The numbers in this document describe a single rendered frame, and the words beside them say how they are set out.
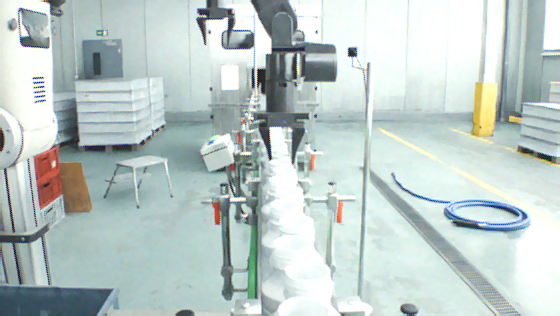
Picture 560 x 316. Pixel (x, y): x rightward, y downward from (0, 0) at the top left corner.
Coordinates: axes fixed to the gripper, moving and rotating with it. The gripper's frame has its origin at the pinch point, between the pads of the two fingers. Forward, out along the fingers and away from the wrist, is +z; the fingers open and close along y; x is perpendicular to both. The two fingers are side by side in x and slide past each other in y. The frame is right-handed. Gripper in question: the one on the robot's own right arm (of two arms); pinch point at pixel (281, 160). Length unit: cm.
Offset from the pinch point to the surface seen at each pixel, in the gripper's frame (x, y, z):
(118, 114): 623, -238, 48
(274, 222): -30.8, -2.3, 1.1
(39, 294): -10, -44, 22
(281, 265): -42.7, -2.0, 1.0
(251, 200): -0.3, -5.8, 7.6
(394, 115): 1019, 341, 95
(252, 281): -16.9, -5.5, 15.9
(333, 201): -1.0, 9.7, 7.9
